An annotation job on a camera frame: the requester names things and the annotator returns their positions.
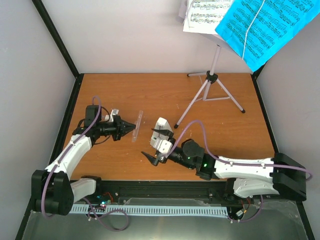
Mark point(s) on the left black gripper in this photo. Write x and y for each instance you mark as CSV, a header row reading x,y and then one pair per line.
x,y
122,127

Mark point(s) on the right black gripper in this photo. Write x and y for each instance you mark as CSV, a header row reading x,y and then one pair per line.
x,y
154,161

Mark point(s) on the clear plastic metronome cover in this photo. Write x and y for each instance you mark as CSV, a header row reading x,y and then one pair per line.
x,y
137,127

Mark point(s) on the white metronome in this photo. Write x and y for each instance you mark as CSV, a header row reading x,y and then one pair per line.
x,y
161,123

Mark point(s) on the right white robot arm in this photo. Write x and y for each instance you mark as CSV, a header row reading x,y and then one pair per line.
x,y
274,176

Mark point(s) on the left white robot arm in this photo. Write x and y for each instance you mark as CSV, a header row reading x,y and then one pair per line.
x,y
52,192

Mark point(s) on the white sheet music page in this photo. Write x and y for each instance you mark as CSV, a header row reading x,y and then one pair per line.
x,y
203,16

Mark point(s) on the blue sheet music page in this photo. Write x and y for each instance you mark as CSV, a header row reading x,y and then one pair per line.
x,y
257,29

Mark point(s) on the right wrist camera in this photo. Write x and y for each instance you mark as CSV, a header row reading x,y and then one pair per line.
x,y
164,146

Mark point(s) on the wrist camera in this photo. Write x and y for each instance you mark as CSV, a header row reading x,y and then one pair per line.
x,y
110,117
164,146

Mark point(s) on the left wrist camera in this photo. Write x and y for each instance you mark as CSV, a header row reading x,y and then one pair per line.
x,y
110,117

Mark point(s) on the black aluminium frame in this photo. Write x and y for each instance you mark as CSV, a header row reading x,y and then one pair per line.
x,y
128,36

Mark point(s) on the light blue cable duct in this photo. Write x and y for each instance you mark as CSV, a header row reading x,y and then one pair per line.
x,y
162,211

